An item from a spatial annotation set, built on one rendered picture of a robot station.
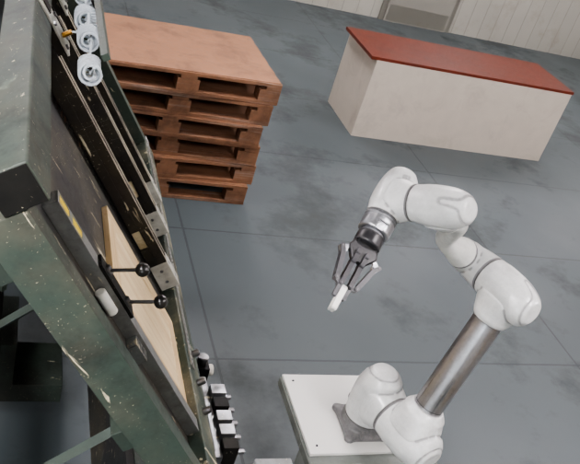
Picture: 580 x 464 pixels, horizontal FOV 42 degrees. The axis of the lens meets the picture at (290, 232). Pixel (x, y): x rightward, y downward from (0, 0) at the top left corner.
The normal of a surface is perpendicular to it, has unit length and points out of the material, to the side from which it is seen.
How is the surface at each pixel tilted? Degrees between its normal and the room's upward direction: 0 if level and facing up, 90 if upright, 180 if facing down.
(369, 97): 90
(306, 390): 1
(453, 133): 90
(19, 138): 32
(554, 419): 0
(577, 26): 90
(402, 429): 73
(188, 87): 90
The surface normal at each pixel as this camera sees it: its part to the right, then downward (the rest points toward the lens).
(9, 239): 0.25, 0.58
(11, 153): -0.27, -0.73
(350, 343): 0.27, -0.81
